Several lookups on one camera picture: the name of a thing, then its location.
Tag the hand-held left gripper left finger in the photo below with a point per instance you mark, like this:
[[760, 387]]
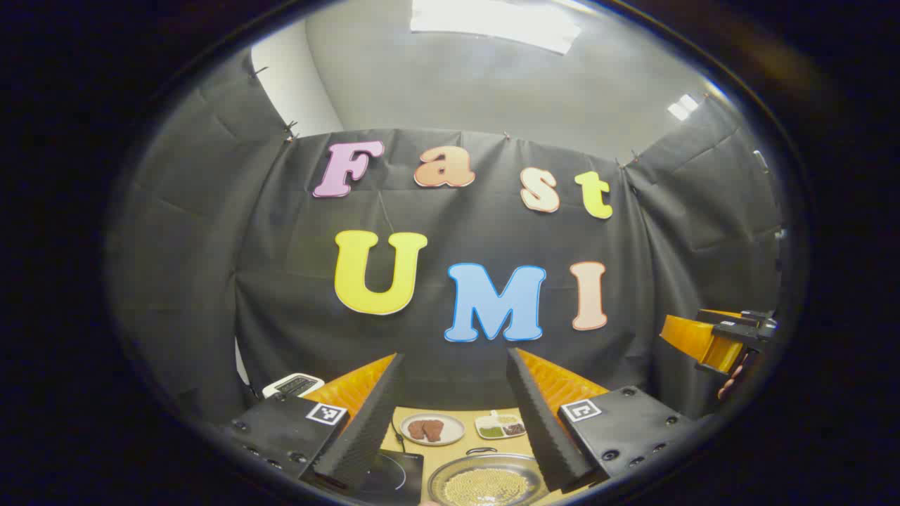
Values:
[[365, 436]]

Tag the white divided dish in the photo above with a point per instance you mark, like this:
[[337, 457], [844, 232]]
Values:
[[492, 420]]

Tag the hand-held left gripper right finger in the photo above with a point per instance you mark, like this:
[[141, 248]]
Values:
[[541, 429]]

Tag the pile of yellow soybeans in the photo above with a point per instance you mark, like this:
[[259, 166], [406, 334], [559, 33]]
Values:
[[485, 486]]

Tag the black induction cooktop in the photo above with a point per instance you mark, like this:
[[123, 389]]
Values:
[[394, 478]]

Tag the brown meat patty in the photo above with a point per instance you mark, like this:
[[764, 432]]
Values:
[[434, 430], [416, 430]]

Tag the white toaster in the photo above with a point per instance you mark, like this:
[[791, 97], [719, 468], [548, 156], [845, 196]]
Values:
[[295, 385]]

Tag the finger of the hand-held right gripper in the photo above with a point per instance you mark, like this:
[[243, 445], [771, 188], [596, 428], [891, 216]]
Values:
[[692, 341]]

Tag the small ceiling light panel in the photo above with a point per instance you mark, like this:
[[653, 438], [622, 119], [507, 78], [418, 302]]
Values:
[[682, 107]]

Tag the round white plate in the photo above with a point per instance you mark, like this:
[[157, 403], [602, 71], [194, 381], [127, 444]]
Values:
[[453, 424]]

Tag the large ceiling light panel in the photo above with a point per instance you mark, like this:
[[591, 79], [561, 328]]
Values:
[[492, 21]]

